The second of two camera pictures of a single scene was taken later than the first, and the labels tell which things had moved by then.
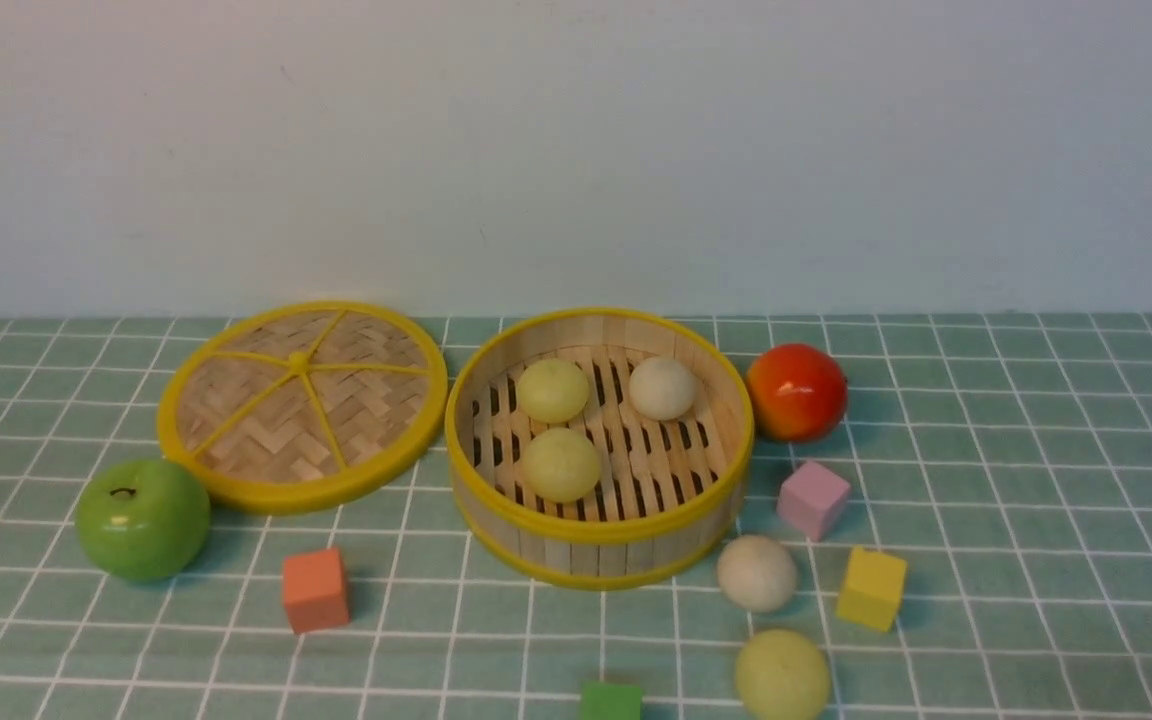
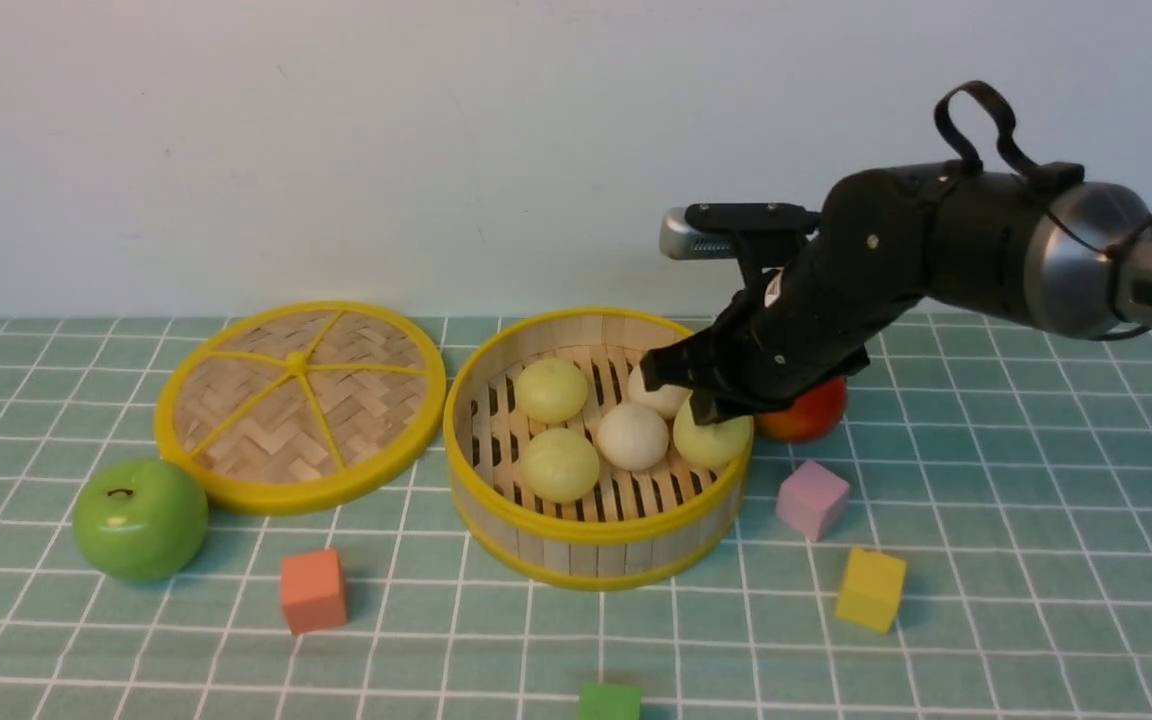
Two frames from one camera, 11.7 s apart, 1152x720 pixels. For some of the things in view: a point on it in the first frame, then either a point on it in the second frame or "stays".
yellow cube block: x=872 y=589 stays
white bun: x=756 y=573 → x=632 y=436
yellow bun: x=561 y=465 stays
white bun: x=661 y=388 stays
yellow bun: x=782 y=675 → x=710 y=446
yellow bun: x=552 y=390 stays
